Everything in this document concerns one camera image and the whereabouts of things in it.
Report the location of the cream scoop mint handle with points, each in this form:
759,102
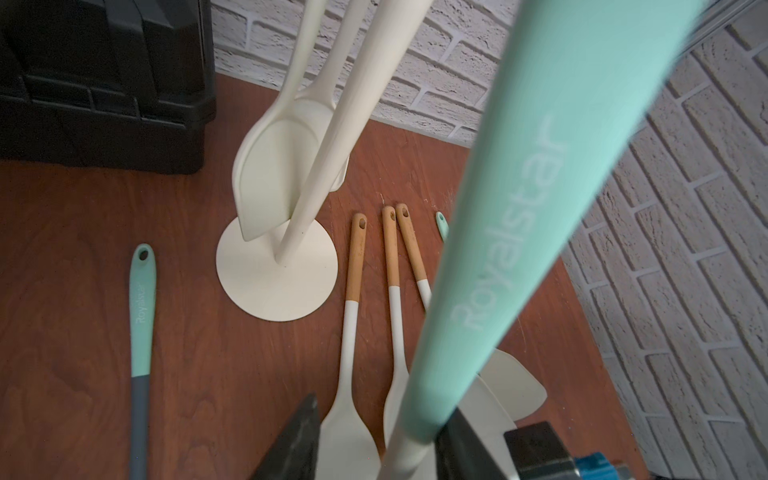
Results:
277,153

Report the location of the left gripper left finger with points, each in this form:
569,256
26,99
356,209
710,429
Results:
294,453

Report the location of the cream spatula wooden handle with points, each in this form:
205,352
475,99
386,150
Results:
347,449
485,416
400,371

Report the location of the black plastic toolbox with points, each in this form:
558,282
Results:
111,84

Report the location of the grey spatula mint handle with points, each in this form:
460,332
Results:
142,301

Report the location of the cream utensil rack stand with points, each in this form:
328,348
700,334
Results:
290,271

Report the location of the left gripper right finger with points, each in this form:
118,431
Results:
460,453

